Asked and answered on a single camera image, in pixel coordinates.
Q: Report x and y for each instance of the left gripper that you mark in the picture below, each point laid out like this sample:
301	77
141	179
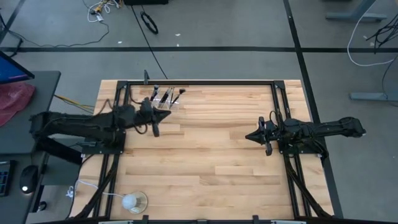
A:
144	116

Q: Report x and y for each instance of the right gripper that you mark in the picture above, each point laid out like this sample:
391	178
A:
270	133

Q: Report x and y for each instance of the fan makeup brush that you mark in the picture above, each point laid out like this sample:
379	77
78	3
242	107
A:
181	91

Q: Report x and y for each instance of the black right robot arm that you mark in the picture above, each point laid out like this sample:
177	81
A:
326	130

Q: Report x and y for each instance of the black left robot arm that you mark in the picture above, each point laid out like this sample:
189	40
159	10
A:
77	124

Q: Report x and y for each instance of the clear acrylic brush organizer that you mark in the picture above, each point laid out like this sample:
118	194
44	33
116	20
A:
176	107

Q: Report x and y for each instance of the white spherical device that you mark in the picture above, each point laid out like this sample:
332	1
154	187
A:
128	201

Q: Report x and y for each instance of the black box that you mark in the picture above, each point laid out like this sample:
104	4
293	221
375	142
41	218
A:
146	2

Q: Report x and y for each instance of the grey desk foot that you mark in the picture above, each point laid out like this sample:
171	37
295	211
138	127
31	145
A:
373	96

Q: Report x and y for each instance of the dark grey side desk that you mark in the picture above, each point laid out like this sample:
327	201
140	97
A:
18	140

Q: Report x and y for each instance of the black computer mouse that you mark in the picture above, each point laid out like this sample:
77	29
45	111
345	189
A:
29	179

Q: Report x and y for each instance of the pink cloth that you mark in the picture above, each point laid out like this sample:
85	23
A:
14	99

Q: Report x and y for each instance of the black caster wheel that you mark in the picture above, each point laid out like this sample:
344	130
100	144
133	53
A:
42	205

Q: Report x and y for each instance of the monitor with blue screen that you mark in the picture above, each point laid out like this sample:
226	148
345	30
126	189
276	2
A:
12	70

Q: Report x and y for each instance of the black keyboard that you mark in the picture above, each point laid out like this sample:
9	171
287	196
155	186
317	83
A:
6	179

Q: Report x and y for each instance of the black aluminium table frame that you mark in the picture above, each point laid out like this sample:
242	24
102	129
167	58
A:
202	82

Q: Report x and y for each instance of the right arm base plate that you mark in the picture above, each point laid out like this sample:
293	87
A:
312	152

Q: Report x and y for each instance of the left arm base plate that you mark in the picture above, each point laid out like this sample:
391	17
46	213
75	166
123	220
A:
93	150

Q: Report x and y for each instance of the small black clamp bracket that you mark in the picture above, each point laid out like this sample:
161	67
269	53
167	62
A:
145	218
255	218

